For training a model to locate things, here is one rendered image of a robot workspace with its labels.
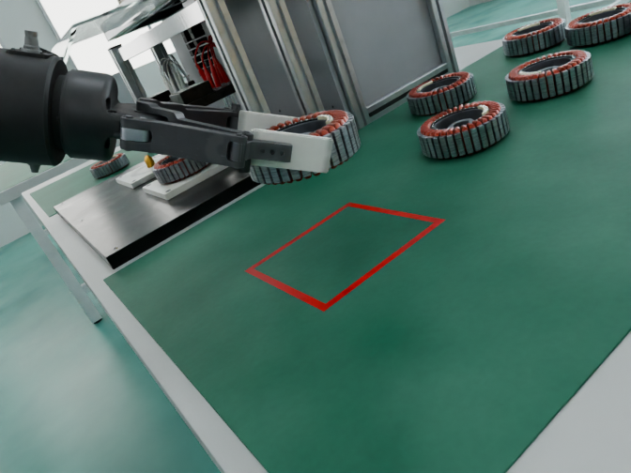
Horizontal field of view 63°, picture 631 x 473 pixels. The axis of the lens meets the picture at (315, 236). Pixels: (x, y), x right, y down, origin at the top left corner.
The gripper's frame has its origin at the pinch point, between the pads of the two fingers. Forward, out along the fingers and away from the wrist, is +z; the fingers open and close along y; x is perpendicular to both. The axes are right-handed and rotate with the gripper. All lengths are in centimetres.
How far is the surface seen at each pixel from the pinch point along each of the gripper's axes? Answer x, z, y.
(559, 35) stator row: -18, 53, 39
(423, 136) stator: -0.5, 18.9, 12.5
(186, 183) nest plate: 16.7, -9.7, 43.2
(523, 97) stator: -7.1, 34.7, 16.9
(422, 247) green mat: 7.3, 11.7, -7.5
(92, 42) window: 11, -107, 528
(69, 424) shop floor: 128, -44, 113
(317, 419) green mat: 14.3, -0.7, -22.4
